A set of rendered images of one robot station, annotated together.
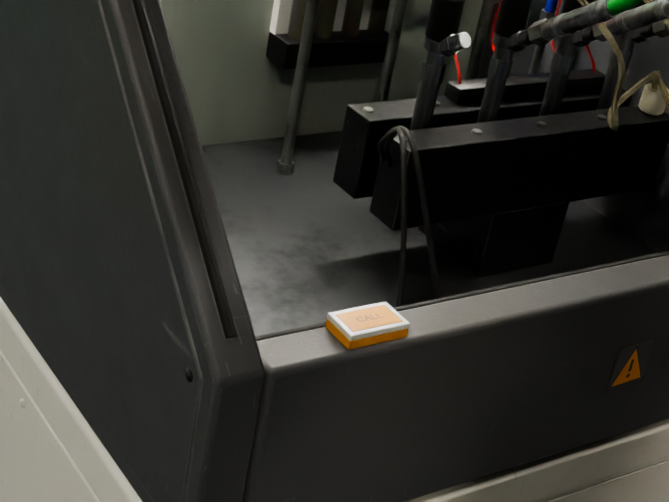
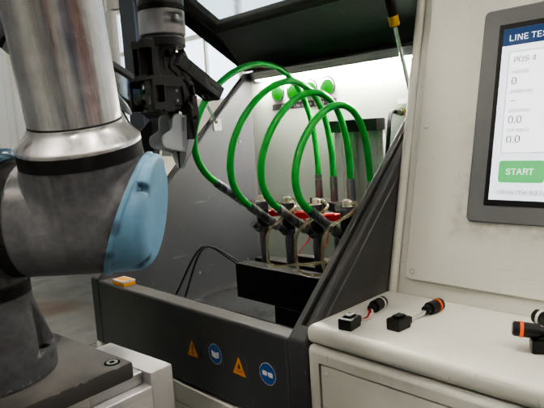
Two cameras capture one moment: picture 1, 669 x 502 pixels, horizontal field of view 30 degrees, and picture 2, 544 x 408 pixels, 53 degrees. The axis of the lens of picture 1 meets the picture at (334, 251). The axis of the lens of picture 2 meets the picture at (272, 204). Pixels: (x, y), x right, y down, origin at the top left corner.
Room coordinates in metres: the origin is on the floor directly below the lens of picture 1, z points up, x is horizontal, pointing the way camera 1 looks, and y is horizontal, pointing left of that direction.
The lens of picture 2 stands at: (0.95, -1.28, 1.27)
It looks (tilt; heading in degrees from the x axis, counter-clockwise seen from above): 7 degrees down; 84
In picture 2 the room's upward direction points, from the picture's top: 4 degrees counter-clockwise
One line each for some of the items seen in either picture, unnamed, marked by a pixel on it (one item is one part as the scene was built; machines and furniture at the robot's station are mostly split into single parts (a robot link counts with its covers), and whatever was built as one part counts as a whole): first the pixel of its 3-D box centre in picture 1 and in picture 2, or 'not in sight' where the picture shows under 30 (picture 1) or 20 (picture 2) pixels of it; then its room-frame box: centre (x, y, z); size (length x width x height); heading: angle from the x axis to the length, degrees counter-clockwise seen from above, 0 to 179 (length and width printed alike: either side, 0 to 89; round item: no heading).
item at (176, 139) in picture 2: not in sight; (176, 142); (0.90, -0.36, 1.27); 0.06 x 0.03 x 0.09; 39
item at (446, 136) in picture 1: (502, 179); (306, 301); (1.13, -0.15, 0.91); 0.34 x 0.10 x 0.15; 128
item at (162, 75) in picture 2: not in sight; (163, 77); (0.89, -0.35, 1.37); 0.09 x 0.08 x 0.12; 39
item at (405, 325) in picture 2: not in sight; (417, 313); (1.24, -0.52, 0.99); 0.12 x 0.02 x 0.02; 34
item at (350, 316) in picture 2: not in sight; (364, 312); (1.17, -0.49, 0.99); 0.12 x 0.02 x 0.02; 45
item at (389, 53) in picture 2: not in sight; (329, 65); (1.27, 0.11, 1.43); 0.54 x 0.03 x 0.02; 128
